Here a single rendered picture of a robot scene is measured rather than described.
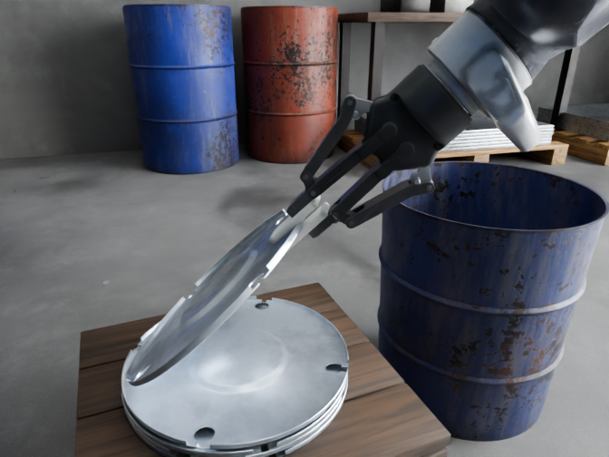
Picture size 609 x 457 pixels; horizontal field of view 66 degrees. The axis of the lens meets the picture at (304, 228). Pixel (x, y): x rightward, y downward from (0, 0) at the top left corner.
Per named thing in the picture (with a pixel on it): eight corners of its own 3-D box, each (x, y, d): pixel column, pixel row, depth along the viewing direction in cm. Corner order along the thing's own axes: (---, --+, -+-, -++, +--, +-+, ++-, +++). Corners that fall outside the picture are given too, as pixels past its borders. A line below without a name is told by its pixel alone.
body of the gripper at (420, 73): (470, 116, 48) (401, 175, 52) (417, 53, 47) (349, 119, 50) (487, 131, 41) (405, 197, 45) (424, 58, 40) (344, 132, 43)
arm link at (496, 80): (459, 11, 45) (415, 53, 47) (488, 4, 34) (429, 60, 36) (537, 106, 48) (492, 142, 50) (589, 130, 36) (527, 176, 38)
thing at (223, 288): (119, 372, 64) (114, 367, 64) (254, 228, 77) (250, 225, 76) (153, 408, 39) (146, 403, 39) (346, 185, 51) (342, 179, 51)
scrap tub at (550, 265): (479, 316, 137) (508, 155, 118) (598, 424, 100) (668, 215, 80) (344, 340, 126) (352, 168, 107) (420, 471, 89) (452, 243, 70)
